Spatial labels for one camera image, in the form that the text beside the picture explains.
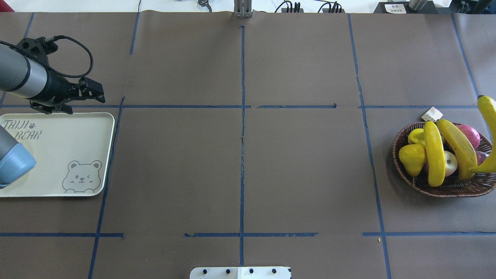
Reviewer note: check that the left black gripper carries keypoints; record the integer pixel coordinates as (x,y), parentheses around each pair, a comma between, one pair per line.
(56,90)

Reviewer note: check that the yellow banana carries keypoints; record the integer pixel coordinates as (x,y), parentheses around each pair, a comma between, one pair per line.
(459,143)
(433,143)
(487,108)

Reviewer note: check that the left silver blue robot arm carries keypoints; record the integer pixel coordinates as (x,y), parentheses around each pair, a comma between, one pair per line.
(26,73)

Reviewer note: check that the paper basket tag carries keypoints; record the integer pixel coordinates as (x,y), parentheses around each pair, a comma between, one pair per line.
(432,114)

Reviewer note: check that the brown wicker basket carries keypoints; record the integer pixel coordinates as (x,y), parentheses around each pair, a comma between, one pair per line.
(452,187)

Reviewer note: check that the white bear tray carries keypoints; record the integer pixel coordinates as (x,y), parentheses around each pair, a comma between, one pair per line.
(71,152)

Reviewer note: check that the yellow pear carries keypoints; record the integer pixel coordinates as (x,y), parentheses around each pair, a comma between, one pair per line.
(413,157)

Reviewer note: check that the steel cup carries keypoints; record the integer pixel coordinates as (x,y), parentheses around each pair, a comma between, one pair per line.
(416,5)

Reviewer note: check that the pale green apple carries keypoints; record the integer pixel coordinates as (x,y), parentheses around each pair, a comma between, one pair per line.
(449,162)

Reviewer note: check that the red apple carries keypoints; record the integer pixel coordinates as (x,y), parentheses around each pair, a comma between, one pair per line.
(471,134)

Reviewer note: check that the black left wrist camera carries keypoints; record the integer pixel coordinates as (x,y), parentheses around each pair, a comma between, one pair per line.
(37,49)

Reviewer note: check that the aluminium frame post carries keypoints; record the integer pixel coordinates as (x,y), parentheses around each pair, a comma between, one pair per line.
(243,9)

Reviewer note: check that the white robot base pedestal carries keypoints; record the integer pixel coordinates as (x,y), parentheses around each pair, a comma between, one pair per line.
(257,272)

